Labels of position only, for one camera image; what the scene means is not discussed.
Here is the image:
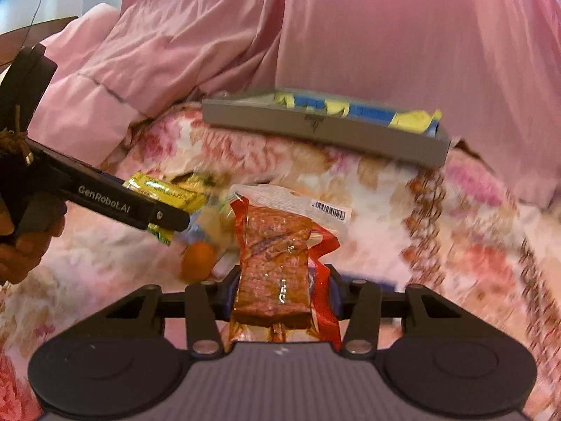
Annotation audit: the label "small orange mandarin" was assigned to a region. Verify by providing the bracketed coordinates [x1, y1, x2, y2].
[181, 241, 218, 283]

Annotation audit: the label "yellow green snack bar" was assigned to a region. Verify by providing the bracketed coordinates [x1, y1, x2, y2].
[124, 172, 207, 247]

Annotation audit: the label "red dried meat packet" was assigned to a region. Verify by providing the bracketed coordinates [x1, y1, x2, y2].
[228, 183, 352, 349]

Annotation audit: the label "dark blue stick sachets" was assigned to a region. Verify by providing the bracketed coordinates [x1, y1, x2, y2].
[324, 263, 397, 291]

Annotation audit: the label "light blue candy packet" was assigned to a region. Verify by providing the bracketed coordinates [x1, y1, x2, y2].
[174, 213, 210, 246]

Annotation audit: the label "packaged bread loaf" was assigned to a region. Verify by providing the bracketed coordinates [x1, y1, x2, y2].
[192, 192, 238, 255]

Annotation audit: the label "person's left hand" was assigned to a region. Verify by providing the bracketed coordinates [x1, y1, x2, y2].
[1, 200, 67, 284]

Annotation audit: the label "pink duvet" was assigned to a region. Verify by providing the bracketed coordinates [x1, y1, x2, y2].
[28, 4, 194, 165]

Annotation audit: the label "wooden headboard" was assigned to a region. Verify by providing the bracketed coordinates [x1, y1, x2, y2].
[0, 16, 77, 72]

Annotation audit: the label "grey tray with painted liner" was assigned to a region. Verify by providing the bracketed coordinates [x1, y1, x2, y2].
[203, 88, 451, 168]

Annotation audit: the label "pink curtain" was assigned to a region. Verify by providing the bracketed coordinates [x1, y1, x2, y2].
[78, 0, 561, 209]

